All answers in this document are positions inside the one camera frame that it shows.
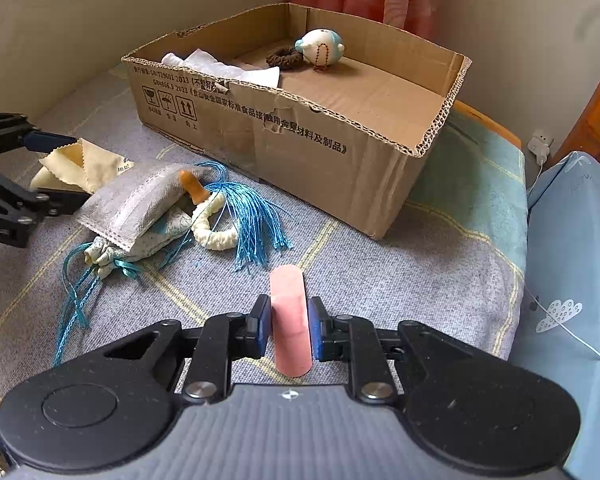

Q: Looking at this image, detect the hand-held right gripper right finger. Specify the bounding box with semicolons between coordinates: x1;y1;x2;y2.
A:
307;296;486;405

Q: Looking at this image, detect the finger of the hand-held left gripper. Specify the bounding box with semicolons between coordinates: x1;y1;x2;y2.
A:
0;165;89;251
0;112;77;162

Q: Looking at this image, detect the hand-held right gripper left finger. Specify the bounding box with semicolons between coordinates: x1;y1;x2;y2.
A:
102;294;272;407

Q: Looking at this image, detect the yellow cleaning cloth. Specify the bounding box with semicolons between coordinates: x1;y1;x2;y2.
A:
30;140;137;196

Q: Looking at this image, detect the brown cardboard box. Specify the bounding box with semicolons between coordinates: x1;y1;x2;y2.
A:
121;2;473;241

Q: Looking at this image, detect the white cloth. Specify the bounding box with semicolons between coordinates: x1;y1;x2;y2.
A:
161;49;282;90

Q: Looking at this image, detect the brown hair scrunchie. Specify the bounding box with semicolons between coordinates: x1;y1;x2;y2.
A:
266;45;306;69

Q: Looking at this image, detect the white blue plush toy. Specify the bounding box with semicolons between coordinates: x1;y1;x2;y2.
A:
295;28;348;72

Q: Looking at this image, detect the grey face mask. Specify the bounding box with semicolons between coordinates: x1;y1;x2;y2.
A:
75;162;213;253

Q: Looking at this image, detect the blue thread tassel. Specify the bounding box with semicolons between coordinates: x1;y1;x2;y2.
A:
195;160;295;272

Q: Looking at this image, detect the grey checked bed cover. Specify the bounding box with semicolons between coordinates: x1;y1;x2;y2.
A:
0;60;528;401

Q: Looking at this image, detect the blue floral bed sheet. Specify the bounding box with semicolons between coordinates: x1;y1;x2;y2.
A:
510;150;600;480

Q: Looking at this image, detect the cream plush ring orange knob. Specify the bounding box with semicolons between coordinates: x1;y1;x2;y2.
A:
179;170;239;253

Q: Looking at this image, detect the floral pouch blue drawstring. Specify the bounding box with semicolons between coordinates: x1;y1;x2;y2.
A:
55;205;196;366

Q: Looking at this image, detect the white charging cable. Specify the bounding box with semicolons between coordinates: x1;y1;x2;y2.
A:
522;157;600;367

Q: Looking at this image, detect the wooden bed frame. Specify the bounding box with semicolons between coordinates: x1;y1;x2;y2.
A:
452;99;523;150

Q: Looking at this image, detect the white wall charger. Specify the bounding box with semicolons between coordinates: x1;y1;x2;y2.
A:
527;130;556;166

